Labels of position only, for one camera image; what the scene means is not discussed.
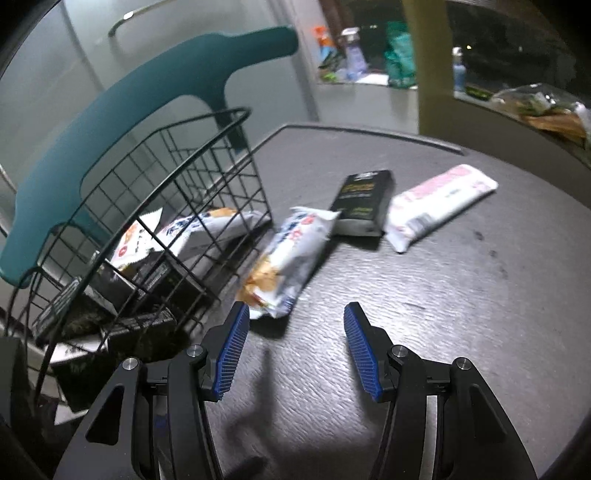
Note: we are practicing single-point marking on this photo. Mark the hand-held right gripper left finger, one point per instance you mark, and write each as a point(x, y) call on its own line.
point(231, 350)

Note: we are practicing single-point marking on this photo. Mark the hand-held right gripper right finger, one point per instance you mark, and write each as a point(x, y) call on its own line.
point(362, 350)

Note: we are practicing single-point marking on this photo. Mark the white blue biscuit packet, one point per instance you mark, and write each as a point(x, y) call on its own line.
point(291, 258)
point(198, 230)

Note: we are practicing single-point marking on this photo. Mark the small white red-mark packet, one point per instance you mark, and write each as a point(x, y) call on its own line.
point(131, 242)

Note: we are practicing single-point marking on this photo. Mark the long white snack packet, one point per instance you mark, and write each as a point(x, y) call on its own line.
point(438, 203)

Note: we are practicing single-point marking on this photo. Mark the teal chair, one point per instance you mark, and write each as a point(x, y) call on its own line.
point(115, 110)

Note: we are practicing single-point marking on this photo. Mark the small green flat object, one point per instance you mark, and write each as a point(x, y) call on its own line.
point(478, 93)

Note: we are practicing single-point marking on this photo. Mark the large green bag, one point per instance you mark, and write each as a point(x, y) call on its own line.
point(401, 60)

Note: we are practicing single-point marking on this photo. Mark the blue bottle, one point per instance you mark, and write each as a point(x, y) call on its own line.
point(458, 69)

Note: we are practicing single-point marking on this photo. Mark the clear spray bottle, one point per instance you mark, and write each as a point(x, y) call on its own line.
point(353, 53)

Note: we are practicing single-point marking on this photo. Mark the clear plastic bag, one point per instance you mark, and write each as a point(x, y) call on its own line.
point(540, 110)

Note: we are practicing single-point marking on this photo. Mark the orange spray bottle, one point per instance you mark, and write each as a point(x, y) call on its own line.
point(325, 39)

